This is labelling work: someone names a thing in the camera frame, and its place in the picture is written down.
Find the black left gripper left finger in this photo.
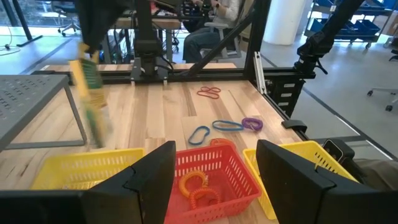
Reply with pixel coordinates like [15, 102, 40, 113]
[0, 140, 177, 224]

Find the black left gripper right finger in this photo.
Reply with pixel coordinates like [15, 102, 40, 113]
[256, 139, 398, 224]

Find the orange spiral coil keychain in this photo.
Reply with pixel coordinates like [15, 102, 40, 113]
[178, 169, 209, 200]
[210, 138, 237, 149]
[188, 187, 221, 210]

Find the black office chair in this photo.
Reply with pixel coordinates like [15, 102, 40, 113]
[51, 0, 82, 37]

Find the wooden background desk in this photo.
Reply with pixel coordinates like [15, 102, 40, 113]
[114, 17, 182, 62]

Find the grey office chair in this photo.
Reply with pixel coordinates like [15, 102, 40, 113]
[203, 21, 243, 60]

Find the white office chair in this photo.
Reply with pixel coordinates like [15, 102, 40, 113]
[366, 88, 398, 112]

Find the yellow plastic slotted basket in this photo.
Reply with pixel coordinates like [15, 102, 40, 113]
[242, 140, 359, 220]
[30, 147, 146, 191]

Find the black clamp foot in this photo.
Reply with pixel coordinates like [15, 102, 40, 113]
[281, 119, 308, 134]

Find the red plastic slotted basket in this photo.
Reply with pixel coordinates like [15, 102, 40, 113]
[164, 143, 262, 224]

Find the grey perforated metal riser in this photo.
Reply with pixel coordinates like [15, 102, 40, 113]
[0, 74, 88, 151]

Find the person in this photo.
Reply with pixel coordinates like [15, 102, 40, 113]
[182, 0, 248, 63]

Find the white round column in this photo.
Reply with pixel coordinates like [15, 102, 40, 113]
[263, 0, 308, 46]

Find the blue bin cart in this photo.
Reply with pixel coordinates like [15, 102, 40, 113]
[303, 0, 393, 50]

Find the black table-level camera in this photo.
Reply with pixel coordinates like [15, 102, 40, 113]
[322, 139, 356, 167]

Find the purple spiral coil keychain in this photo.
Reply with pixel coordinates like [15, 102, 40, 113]
[241, 117, 264, 131]

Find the silver metal bracket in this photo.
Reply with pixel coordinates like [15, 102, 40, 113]
[253, 51, 269, 96]

